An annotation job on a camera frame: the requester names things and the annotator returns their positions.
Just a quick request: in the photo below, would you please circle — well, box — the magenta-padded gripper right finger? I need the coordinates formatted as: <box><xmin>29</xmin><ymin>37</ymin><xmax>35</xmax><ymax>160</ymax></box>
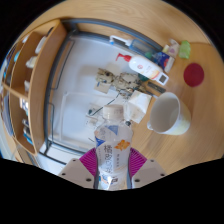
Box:
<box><xmin>126</xmin><ymin>147</ymin><xmax>167</xmax><ymax>190</ymax></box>

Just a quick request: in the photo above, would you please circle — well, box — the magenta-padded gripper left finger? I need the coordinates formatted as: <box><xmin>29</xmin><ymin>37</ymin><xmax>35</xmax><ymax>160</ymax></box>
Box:
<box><xmin>58</xmin><ymin>147</ymin><xmax>101</xmax><ymax>190</ymax></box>

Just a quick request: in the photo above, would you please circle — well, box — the clear plastic drink bottle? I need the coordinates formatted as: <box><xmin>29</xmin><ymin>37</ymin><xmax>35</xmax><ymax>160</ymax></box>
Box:
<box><xmin>93</xmin><ymin>104</ymin><xmax>134</xmax><ymax>192</ymax></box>

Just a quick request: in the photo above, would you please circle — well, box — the cream white mug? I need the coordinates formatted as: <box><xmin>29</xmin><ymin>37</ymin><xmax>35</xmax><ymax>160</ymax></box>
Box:
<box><xmin>146</xmin><ymin>91</ymin><xmax>192</xmax><ymax>136</ymax></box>

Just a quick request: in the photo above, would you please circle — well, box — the white tissue pack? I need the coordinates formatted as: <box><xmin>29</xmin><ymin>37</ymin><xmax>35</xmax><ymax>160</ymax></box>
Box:
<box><xmin>124</xmin><ymin>90</ymin><xmax>153</xmax><ymax>124</ymax></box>

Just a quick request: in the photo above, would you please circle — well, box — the wooden shelf unit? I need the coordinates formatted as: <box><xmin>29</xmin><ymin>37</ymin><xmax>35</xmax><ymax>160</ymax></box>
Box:
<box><xmin>1</xmin><ymin>19</ymin><xmax>69</xmax><ymax>156</ymax></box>

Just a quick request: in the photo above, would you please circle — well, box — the small white digital clock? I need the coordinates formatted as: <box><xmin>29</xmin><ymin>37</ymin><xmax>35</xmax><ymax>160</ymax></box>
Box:
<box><xmin>156</xmin><ymin>72</ymin><xmax>170</xmax><ymax>86</ymax></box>

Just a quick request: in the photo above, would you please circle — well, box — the wooden tree-man figurine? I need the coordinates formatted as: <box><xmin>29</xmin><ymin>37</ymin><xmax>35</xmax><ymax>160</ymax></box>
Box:
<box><xmin>95</xmin><ymin>67</ymin><xmax>148</xmax><ymax>96</ymax></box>

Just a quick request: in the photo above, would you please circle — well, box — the white red-pump lotion bottle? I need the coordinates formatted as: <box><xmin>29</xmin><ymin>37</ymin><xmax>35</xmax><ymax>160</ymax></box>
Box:
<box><xmin>115</xmin><ymin>52</ymin><xmax>164</xmax><ymax>81</ymax></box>

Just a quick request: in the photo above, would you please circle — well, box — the flat round red coaster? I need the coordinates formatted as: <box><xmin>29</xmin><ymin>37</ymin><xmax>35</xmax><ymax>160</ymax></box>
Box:
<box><xmin>183</xmin><ymin>62</ymin><xmax>205</xmax><ymax>88</ymax></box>

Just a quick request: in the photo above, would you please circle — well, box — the blue packet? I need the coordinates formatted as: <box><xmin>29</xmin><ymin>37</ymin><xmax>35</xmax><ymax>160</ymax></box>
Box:
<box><xmin>152</xmin><ymin>51</ymin><xmax>175</xmax><ymax>73</ymax></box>

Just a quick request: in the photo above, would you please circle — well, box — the clear blue spray bottle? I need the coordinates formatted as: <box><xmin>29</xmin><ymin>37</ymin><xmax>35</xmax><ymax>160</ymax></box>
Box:
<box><xmin>109</xmin><ymin>34</ymin><xmax>156</xmax><ymax>58</ymax></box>

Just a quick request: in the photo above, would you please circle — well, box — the grey metal bed frame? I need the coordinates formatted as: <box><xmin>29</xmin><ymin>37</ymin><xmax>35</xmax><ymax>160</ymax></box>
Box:
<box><xmin>43</xmin><ymin>18</ymin><xmax>164</xmax><ymax>164</ymax></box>

